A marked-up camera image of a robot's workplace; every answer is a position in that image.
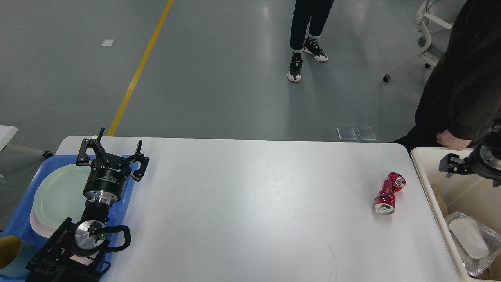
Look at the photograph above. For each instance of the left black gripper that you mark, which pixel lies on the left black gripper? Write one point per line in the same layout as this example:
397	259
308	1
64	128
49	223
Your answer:
106	180

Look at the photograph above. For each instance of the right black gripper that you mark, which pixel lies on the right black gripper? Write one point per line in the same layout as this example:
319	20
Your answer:
484	161

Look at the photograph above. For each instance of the brown paper bag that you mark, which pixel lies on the brown paper bag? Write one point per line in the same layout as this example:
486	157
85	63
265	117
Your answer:
488	274
441	202

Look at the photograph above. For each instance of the green plate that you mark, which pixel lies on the green plate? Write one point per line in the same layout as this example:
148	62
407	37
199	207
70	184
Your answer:
60	195

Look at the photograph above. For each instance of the white paper cup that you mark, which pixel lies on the white paper cup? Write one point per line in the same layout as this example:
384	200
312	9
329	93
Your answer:
469	236

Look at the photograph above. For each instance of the red foil wrapper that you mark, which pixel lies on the red foil wrapper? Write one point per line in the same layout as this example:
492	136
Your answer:
385	202

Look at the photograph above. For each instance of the aluminium foil tray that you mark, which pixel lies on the aluminium foil tray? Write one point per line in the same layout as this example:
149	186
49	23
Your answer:
492	239

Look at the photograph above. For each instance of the dark green mug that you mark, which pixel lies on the dark green mug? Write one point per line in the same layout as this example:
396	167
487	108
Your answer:
15	254

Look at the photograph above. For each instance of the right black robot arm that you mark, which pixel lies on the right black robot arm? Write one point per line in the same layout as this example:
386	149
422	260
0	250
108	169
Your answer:
492	138

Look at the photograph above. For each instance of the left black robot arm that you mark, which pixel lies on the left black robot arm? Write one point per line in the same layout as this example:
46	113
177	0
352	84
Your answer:
91	233

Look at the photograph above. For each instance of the standing person's left hand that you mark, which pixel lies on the standing person's left hand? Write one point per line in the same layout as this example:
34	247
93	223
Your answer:
449	141

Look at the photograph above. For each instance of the beige plastic bin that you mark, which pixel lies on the beige plastic bin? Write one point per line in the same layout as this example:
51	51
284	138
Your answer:
470	194

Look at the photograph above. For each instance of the standing person in black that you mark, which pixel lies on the standing person in black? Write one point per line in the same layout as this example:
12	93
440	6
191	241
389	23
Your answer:
463	92

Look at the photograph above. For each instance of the right floor outlet plate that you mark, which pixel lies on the right floor outlet plate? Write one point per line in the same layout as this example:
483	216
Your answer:
366	133

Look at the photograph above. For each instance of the floor outlet plate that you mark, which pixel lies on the floor outlet plate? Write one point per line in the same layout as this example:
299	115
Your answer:
366	133
346	134

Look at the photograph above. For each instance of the pink plate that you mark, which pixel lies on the pink plate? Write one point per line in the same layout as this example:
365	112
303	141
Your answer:
44	225

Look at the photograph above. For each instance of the grey chair at left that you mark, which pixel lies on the grey chair at left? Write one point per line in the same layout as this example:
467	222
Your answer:
43	153

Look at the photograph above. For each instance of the left floor outlet plate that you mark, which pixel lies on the left floor outlet plate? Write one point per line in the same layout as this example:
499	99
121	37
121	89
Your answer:
346	134

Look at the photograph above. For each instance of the blue plastic tray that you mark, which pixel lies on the blue plastic tray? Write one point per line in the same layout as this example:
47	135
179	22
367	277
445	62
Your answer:
20	223

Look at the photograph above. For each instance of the white paper scrap on floor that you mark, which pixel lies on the white paper scrap on floor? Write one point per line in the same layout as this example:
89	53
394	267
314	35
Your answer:
108	42

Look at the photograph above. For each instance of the brown paper bag in bin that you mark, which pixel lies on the brown paper bag in bin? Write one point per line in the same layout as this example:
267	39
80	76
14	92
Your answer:
488	274

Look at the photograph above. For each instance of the white grey office chair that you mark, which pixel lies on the white grey office chair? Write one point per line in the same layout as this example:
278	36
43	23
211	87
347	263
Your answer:
434	20

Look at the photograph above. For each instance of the person in dark sneakers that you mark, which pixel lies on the person in dark sneakers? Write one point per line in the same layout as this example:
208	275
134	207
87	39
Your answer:
309	19

